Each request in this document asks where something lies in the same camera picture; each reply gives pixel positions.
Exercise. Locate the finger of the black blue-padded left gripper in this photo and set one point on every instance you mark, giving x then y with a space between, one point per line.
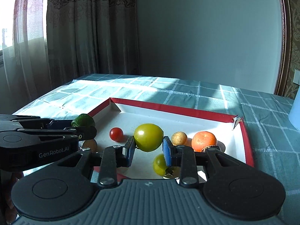
81 133

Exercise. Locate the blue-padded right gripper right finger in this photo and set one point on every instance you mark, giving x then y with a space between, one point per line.
181 156

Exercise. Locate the checked teal tablecloth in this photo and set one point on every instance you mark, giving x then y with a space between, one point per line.
274 140

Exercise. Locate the red cherry tomato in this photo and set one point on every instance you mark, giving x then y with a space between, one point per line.
116 134

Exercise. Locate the white wall switch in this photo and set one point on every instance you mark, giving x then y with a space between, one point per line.
296 78

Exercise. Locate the green cucumber chunk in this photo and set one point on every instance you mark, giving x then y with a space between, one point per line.
83 120

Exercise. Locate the dark green tomato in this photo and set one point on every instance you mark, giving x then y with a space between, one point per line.
148 137

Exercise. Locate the red cardboard tray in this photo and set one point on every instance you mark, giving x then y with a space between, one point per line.
126 114

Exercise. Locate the green tomato with stem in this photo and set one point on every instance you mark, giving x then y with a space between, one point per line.
160 168

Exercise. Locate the brown patterned curtain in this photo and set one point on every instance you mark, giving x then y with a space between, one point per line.
47 43

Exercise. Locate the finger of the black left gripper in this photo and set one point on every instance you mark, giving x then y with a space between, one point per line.
34 122

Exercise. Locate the dark wooden door frame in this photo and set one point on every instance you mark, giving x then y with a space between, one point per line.
285 58

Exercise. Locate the orange tangerine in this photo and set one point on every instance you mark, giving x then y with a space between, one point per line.
202 140

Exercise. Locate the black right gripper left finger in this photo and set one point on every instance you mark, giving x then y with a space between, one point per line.
112 158

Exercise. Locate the tan round longan fruit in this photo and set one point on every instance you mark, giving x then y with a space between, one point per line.
179 138

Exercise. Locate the dark sugarcane piece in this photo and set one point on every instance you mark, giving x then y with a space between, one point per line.
91 144
213 147

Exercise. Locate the blue electric kettle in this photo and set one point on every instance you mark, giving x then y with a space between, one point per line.
294 115

